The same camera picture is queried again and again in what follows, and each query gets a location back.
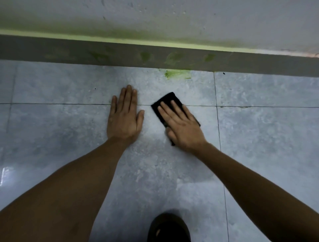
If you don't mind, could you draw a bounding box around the person's left hand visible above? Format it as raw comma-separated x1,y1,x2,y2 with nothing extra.
107,85,145,146

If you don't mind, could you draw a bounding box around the person's right hand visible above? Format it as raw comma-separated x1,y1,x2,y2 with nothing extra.
157,100,208,152

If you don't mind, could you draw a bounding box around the black cleaning cloth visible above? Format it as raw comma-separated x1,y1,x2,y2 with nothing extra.
151,92,201,146

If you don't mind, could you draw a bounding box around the person's right forearm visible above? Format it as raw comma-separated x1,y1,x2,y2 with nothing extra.
193,142,319,242

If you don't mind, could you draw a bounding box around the person's left forearm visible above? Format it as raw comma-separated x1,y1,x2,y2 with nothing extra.
0,138,130,242

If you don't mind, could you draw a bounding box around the green paint stain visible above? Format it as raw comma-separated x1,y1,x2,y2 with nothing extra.
164,69,192,80

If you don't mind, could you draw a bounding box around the grey skirting board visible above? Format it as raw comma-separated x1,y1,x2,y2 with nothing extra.
0,34,319,78

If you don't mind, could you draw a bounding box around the black shoe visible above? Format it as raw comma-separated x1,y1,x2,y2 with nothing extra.
147,212,191,242

